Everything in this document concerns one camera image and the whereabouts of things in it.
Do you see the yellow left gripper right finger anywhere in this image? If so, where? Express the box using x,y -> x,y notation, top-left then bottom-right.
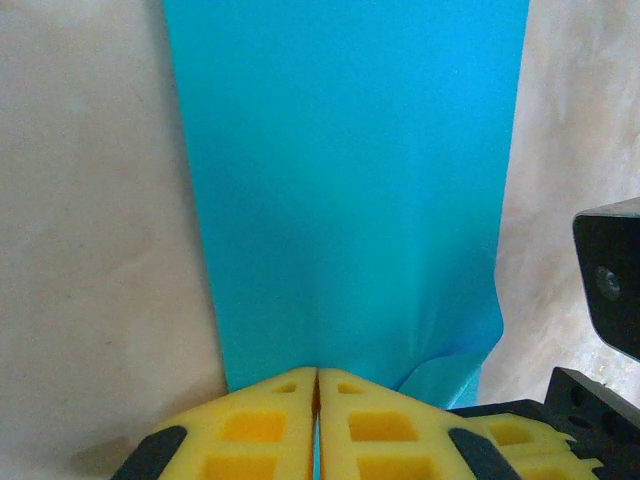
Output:
318,368 -> 521,480

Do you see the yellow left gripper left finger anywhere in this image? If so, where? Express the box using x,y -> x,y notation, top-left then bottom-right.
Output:
112,367 -> 319,480

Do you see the teal cloth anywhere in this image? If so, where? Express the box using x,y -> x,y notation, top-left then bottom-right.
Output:
162,0 -> 530,416

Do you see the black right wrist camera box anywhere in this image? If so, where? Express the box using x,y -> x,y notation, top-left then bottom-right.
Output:
573,197 -> 640,360

